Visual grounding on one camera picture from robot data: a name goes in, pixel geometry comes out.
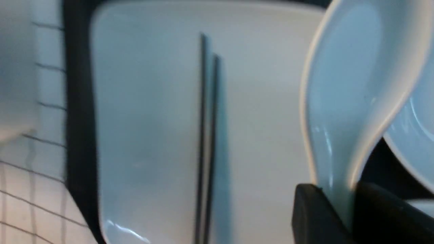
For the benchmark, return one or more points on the black chopstick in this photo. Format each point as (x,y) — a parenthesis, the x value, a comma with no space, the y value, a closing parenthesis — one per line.
(212,144)
(202,137)

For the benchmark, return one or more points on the black serving tray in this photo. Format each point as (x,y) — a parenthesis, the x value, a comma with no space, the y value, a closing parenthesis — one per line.
(81,162)

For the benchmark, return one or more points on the white rectangular rice plate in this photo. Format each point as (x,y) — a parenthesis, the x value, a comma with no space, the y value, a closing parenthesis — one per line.
(146,85)

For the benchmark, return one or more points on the white bowl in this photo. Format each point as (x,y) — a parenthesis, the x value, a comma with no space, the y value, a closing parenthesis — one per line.
(411,134)

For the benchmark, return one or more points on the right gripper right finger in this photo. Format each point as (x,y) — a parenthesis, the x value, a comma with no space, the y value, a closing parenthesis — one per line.
(380,217)

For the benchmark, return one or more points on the white ceramic soup spoon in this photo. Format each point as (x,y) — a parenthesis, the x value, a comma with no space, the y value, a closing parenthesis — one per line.
(363,63)

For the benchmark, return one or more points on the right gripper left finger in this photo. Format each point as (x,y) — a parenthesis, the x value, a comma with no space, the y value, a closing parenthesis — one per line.
(314,220)

